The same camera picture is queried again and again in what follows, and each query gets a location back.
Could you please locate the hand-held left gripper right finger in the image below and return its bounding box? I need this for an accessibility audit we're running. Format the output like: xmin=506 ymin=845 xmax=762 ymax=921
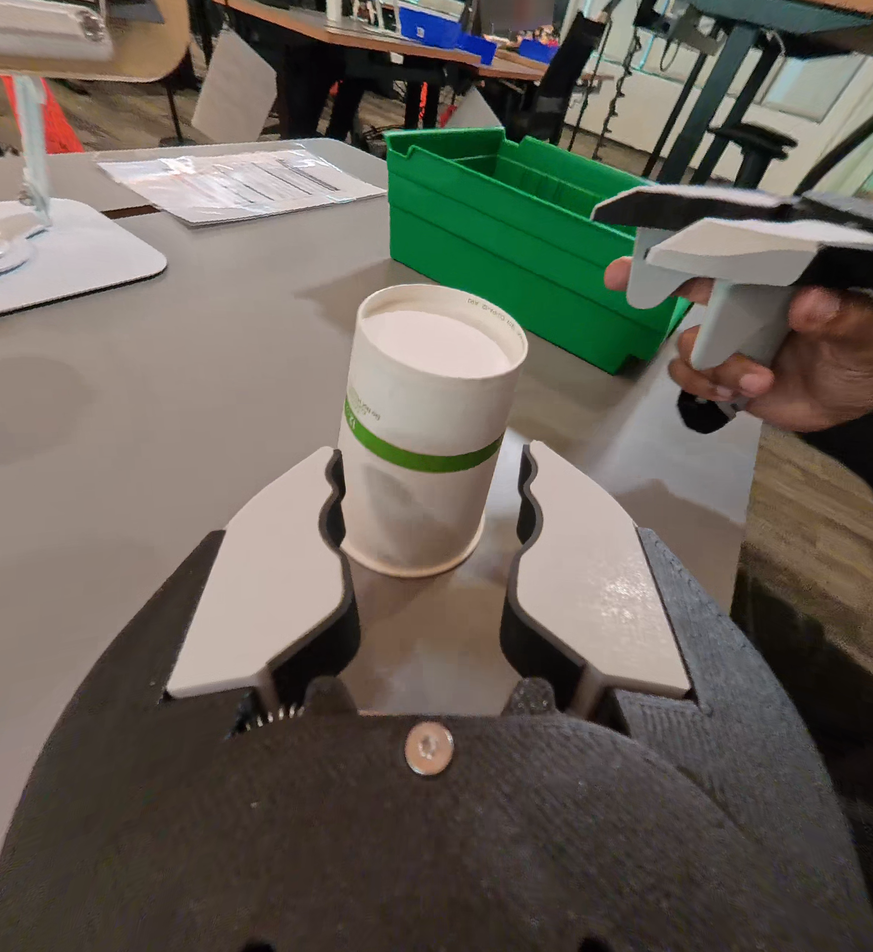
xmin=500 ymin=441 xmax=693 ymax=721

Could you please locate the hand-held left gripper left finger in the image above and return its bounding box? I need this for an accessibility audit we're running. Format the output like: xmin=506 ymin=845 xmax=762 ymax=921
xmin=165 ymin=446 xmax=363 ymax=721

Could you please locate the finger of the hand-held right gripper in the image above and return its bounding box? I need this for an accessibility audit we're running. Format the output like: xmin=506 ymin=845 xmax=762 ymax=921
xmin=644 ymin=216 xmax=829 ymax=289
xmin=591 ymin=186 xmax=799 ymax=233

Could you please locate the white paper cup green band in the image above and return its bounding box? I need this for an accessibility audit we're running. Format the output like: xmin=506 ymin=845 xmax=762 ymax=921
xmin=336 ymin=284 xmax=530 ymax=580

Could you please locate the person's right hand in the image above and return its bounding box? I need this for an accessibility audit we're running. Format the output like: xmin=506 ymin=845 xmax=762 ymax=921
xmin=603 ymin=256 xmax=873 ymax=434

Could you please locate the black office chair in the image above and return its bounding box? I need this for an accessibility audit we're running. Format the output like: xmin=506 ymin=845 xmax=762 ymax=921
xmin=707 ymin=122 xmax=799 ymax=190
xmin=514 ymin=11 xmax=608 ymax=146

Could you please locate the green plastic bin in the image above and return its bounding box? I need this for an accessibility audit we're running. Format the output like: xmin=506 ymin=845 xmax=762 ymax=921
xmin=384 ymin=126 xmax=694 ymax=375

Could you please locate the person's dark clothed body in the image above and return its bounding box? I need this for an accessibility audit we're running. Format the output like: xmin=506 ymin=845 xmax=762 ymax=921
xmin=730 ymin=565 xmax=873 ymax=952

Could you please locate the white leaning panel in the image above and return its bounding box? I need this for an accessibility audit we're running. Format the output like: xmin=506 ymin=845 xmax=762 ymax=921
xmin=191 ymin=30 xmax=280 ymax=144
xmin=440 ymin=88 xmax=506 ymax=133

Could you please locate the wooden document stand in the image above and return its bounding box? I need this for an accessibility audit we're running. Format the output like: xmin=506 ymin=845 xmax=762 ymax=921
xmin=0 ymin=0 xmax=192 ymax=326

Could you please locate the laminated paper sheet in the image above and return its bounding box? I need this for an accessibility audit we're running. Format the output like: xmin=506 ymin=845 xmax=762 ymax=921
xmin=94 ymin=143 xmax=390 ymax=228

